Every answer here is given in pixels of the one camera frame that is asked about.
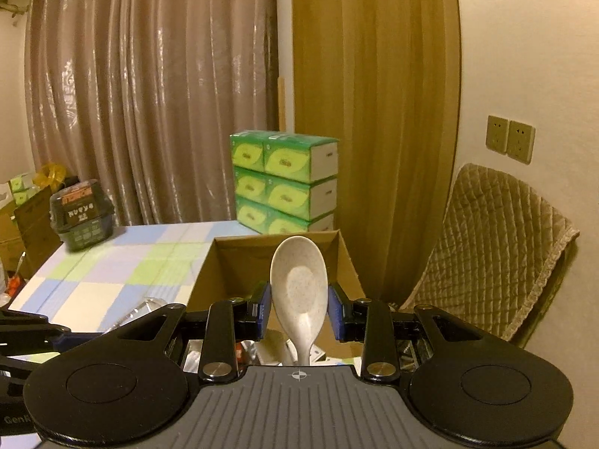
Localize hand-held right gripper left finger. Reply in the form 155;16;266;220
115;281;273;384

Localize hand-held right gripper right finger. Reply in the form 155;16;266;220
328;283;487;384

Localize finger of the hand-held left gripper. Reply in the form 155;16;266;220
0;309;101;343
0;354;61;384

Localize pale speckled spoon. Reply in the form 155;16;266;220
270;236;329;366

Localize cardboard box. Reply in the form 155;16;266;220
186;229;368;368

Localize clear plastic packaging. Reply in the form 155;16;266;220
100;297;170;334

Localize low brown carton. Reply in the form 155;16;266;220
0;206;24;272

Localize tall brown carton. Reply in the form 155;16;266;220
13;186;61;279

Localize checkered tablecloth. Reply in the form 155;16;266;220
7;221;244;337

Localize dark green noodle pack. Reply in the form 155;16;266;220
49;180;115;251

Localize stack of green tissue packs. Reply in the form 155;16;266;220
229;130;340;235

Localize yellow plastic bag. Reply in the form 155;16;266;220
35;163;69;190

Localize quilted chair cover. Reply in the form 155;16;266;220
400;163;581;349

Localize pale wooden slat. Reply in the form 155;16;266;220
277;76;287;132

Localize golden brown curtain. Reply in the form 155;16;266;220
290;0;462;309

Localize shiny beige curtain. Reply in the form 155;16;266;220
23;0;282;227

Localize beige wall socket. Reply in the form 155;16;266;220
507;120;535;164
486;114;511;155

